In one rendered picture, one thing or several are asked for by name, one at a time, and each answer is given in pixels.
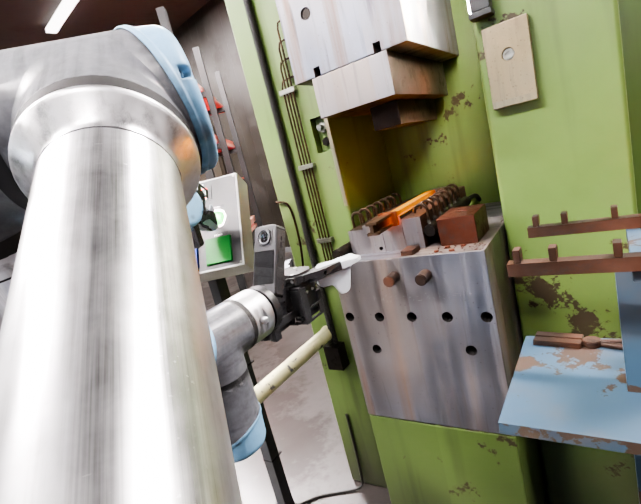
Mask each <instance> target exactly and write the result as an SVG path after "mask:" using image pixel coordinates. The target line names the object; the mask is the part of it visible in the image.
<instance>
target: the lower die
mask: <svg viewBox="0 0 641 504"><path fill-rule="evenodd" d="M458 188H459V193H460V197H461V198H462V197H464V196H466V192H465V187H464V186H460V187H458ZM419 195H420V194H418V195H416V196H414V197H412V198H411V199H406V200H404V201H402V202H401V203H399V204H397V205H395V206H393V207H391V208H390V209H388V210H386V211H385V212H382V213H386V212H390V211H392V210H394V209H396V208H397V207H399V206H401V205H403V204H404V203H406V202H408V201H410V200H412V199H413V198H415V197H417V196H419ZM433 200H434V201H433V202H434V204H435V209H436V214H437V215H438V216H439V214H438V211H439V210H438V205H437V201H436V200H435V199H433ZM414 206H415V205H414ZM414 206H413V207H414ZM427 206H428V208H429V212H430V217H431V219H432V220H434V219H433V211H432V206H431V204H430V203H428V205H427ZM413 207H411V208H410V209H408V210H406V211H405V212H403V213H401V214H400V215H398V220H399V225H398V226H392V227H391V228H389V229H387V230H386V231H384V232H383V233H381V234H380V235H377V236H369V237H368V236H367V234H368V233H370V228H369V226H367V227H365V224H366V223H367V222H369V221H371V220H373V219H375V218H376V217H378V215H377V216H375V217H373V218H372V219H370V220H368V221H366V222H365V223H362V224H360V225H359V226H357V227H355V228H353V229H351V230H350V231H348V235H349V239H350V243H351V248H352V252H353V254H355V255H359V254H370V253H380V252H390V251H400V250H403V249H404V248H406V247H407V246H412V245H419V247H420V248H426V247H427V246H429V245H430V244H431V243H432V242H433V241H434V240H435V239H436V238H437V237H439V232H438V233H436V234H435V235H434V236H432V237H429V236H426V235H425V233H424V232H423V231H424V227H425V226H426V225H427V224H428V223H427V215H426V210H425V208H424V207H422V208H423V209H419V207H417V209H416V213H413ZM380 247H383V250H380V249H379V248H380Z"/></svg>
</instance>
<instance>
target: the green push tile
mask: <svg viewBox="0 0 641 504"><path fill-rule="evenodd" d="M205 247H206V263H207V266H212V265H217V264H221V263H226V262H230V261H233V252H232V240H231V235H225V236H221V237H216V238H212V239H208V240H205Z"/></svg>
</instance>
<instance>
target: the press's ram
mask: <svg viewBox="0 0 641 504"><path fill-rule="evenodd" d="M275 2H276V6H277V10H278V14H279V18H280V22H281V27H282V31H283V35H284V39H285V43H286V47H287V51H288V55H289V59H290V63H291V67H292V71H293V76H294V80H295V84H296V85H302V86H313V82H312V79H314V78H316V77H319V76H321V75H324V74H326V73H329V72H331V71H334V70H336V69H339V68H341V67H344V66H346V65H349V64H351V63H354V62H356V61H359V60H361V59H364V58H366V57H369V56H371V55H374V54H376V53H379V52H381V51H384V50H390V51H395V52H399V53H404V54H408V55H413V56H417V57H422V58H426V59H431V60H435V61H440V62H443V61H446V60H449V59H452V58H454V57H457V56H459V50H458V44H457V38H456V32H455V26H454V20H453V14H452V8H451V2H450V0H275Z"/></svg>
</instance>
